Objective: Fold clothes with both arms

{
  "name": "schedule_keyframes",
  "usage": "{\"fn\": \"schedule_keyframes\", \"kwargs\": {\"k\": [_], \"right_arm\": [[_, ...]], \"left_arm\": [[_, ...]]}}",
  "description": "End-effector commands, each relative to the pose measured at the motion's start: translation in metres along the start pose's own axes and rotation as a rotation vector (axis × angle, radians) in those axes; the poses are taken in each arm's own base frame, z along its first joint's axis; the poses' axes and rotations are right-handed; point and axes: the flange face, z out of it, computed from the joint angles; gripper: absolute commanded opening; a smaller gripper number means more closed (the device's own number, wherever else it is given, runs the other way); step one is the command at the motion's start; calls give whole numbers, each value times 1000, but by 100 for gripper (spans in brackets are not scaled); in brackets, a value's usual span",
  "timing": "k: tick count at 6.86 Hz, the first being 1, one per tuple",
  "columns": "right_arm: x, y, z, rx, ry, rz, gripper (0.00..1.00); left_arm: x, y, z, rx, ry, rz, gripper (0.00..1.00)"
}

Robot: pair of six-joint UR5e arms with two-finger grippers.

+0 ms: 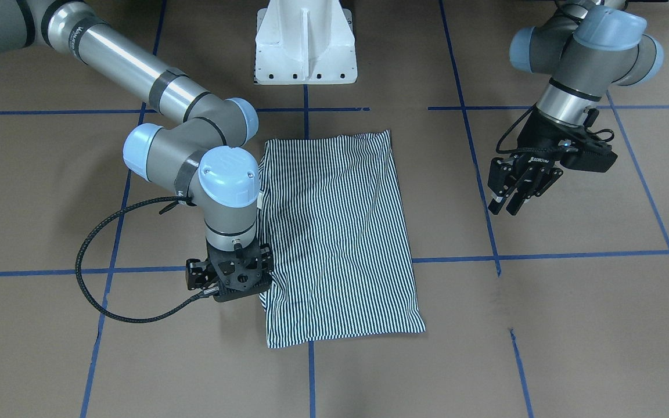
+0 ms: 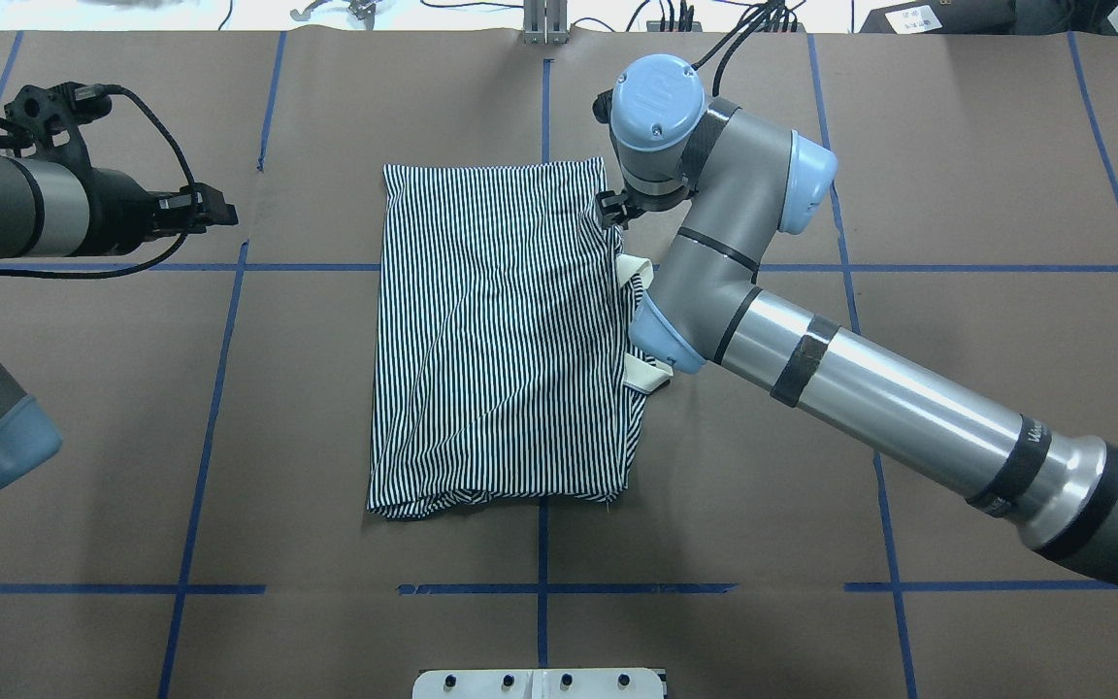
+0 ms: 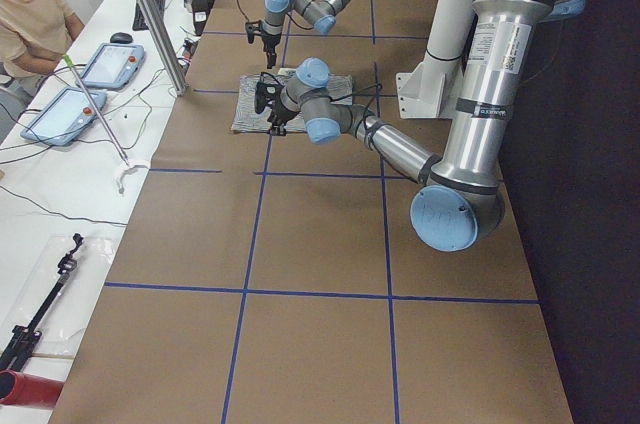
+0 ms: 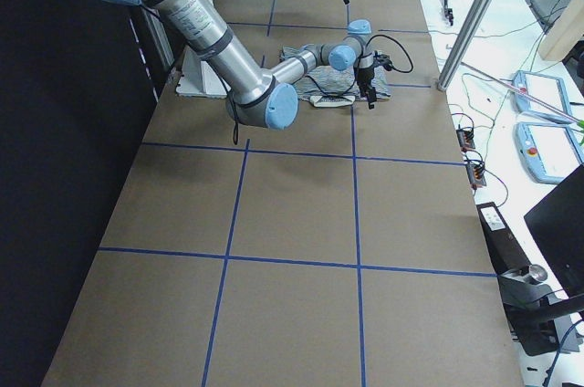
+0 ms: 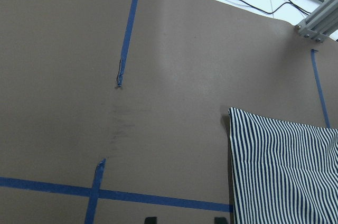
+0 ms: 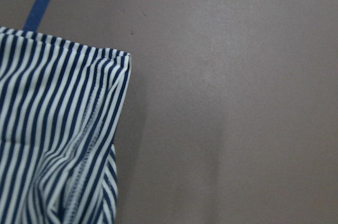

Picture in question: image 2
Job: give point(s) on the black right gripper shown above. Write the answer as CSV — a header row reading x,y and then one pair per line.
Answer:
x,y
612,207

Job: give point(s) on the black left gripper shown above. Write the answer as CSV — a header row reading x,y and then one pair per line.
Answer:
x,y
119,212

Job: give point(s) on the striped polo shirt white collar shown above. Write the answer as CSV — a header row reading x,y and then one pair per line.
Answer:
x,y
503,364

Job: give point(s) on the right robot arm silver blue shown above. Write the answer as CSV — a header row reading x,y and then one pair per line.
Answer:
x,y
747,179

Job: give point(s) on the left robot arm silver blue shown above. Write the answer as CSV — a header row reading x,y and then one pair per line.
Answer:
x,y
58,207

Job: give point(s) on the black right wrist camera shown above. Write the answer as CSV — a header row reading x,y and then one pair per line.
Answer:
x,y
602,107

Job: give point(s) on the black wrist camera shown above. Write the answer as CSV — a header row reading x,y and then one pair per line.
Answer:
x,y
44,123
602,107

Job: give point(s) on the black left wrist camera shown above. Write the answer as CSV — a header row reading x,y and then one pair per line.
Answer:
x,y
44,123

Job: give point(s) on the aluminium frame post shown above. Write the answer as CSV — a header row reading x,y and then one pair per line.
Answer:
x,y
545,22

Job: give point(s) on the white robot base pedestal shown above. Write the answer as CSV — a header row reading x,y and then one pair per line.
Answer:
x,y
614,682

